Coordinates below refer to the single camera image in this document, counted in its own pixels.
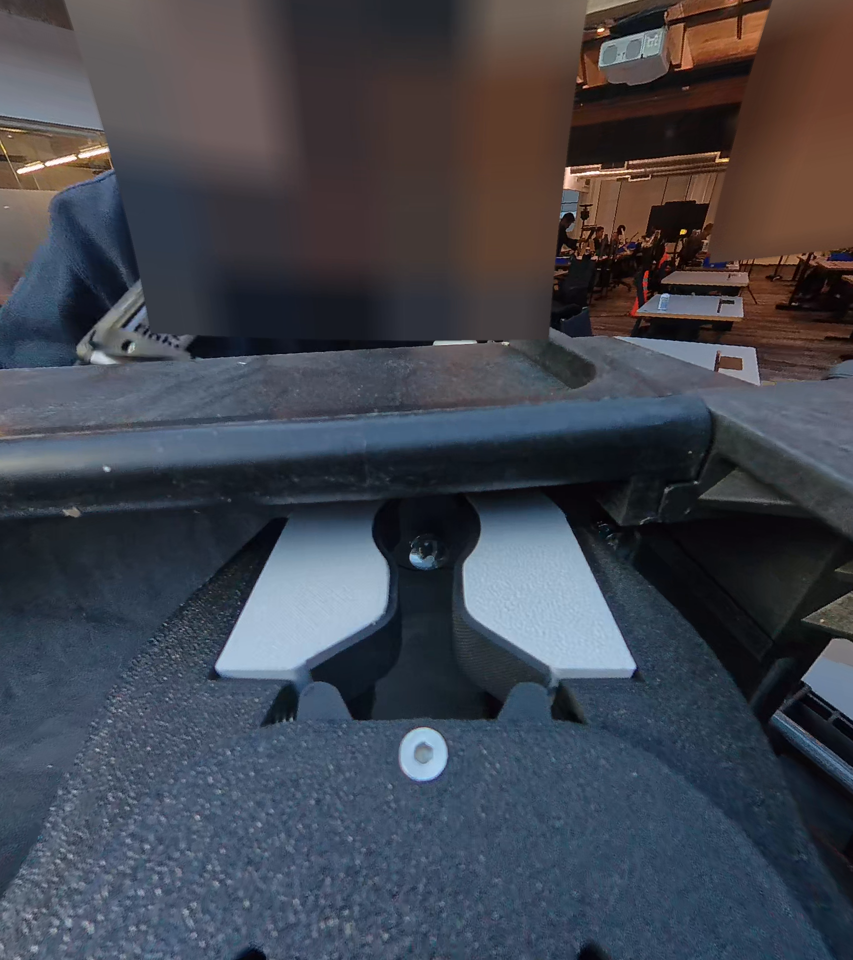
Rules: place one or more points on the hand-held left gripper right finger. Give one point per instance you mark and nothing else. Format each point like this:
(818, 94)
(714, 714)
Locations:
(539, 592)

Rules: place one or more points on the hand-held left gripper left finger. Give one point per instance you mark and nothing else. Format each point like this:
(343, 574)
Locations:
(306, 592)

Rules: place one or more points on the metal bolt head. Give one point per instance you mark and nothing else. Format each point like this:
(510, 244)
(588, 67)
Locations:
(427, 553)

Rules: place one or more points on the black office chair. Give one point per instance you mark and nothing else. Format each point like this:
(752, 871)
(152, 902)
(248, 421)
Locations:
(575, 281)

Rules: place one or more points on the orange high-visibility vest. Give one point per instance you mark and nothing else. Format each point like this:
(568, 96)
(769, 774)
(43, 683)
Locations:
(645, 289)

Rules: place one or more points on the black display screen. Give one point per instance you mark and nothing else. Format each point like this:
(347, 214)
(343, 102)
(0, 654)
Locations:
(678, 220)

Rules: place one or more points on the ceiling strip light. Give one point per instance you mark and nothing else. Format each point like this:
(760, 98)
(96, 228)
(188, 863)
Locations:
(63, 159)

